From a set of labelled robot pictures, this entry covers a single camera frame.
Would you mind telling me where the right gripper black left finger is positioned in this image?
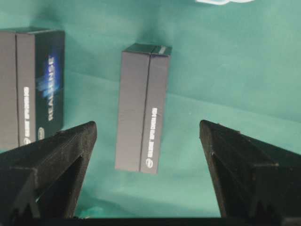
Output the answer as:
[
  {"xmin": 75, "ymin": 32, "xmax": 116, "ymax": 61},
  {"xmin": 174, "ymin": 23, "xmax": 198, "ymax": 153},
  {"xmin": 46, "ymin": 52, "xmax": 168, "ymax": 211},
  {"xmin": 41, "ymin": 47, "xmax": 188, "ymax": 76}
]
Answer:
[{"xmin": 0, "ymin": 121, "xmax": 97, "ymax": 219}]

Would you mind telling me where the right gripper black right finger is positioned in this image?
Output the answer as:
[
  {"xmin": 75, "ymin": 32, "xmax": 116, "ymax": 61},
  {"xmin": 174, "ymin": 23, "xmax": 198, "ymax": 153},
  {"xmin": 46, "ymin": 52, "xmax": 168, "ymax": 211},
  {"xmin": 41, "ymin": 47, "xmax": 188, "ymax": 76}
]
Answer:
[{"xmin": 199, "ymin": 120, "xmax": 301, "ymax": 219}]

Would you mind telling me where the black box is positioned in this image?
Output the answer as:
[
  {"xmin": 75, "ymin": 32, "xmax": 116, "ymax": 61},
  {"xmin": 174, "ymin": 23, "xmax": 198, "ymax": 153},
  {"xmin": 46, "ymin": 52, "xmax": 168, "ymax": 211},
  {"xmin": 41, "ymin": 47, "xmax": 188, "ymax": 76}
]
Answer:
[
  {"xmin": 0, "ymin": 27, "xmax": 65, "ymax": 151},
  {"xmin": 115, "ymin": 43, "xmax": 172, "ymax": 174}
]

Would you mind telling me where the clear plastic storage case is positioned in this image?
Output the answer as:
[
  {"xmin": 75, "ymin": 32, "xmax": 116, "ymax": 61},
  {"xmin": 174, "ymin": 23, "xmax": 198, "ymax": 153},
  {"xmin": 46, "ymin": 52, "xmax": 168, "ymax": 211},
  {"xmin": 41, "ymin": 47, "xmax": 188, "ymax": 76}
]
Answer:
[{"xmin": 195, "ymin": 0, "xmax": 254, "ymax": 6}]

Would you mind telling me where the green table cloth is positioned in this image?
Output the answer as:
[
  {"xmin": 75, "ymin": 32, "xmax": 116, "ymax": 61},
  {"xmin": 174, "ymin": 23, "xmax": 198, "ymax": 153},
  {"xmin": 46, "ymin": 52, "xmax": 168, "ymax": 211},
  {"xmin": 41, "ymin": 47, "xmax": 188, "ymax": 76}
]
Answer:
[{"xmin": 0, "ymin": 0, "xmax": 301, "ymax": 218}]

